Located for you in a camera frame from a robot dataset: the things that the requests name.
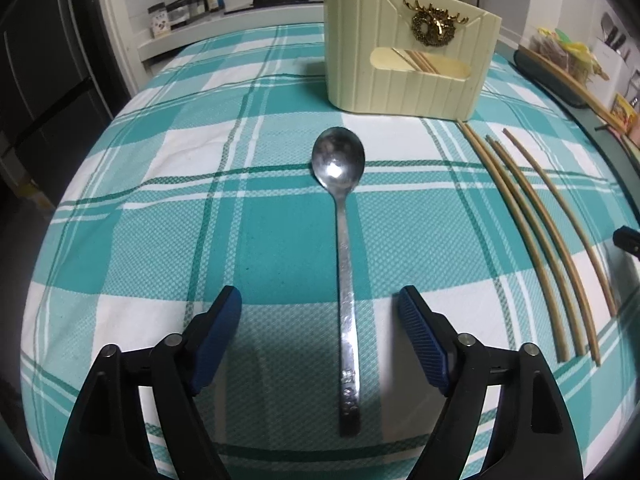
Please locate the cream utensil holder box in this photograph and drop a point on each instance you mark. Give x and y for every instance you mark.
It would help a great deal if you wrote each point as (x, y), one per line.
(365, 76)

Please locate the wooden cutting board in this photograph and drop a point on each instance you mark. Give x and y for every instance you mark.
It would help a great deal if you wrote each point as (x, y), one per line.
(572, 92)

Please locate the steel spoon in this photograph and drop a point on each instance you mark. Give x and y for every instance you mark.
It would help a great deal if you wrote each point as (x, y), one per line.
(337, 163)

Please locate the yellow seasoning packet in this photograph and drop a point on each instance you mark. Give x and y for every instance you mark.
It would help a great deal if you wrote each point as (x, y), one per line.
(623, 111)

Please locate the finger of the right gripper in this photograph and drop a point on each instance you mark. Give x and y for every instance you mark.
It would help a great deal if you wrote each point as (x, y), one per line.
(628, 240)

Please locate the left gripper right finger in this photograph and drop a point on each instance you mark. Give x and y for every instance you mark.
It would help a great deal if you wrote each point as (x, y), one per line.
(533, 436)

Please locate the spice jar rack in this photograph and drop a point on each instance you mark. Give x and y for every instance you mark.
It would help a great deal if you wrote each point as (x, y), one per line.
(183, 12)

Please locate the white knife block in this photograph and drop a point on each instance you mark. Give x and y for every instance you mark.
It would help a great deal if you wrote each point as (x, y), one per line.
(616, 77)

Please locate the bag of snacks basket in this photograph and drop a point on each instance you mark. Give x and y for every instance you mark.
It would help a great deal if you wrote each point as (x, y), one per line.
(574, 57)

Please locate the teal plaid tablecloth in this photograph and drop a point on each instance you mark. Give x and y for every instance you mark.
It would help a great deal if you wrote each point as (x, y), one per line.
(202, 181)

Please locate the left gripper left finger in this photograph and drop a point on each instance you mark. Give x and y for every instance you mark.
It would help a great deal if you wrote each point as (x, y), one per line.
(106, 438)

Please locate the small white label jar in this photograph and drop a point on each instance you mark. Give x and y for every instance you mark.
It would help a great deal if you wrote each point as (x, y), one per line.
(159, 21)

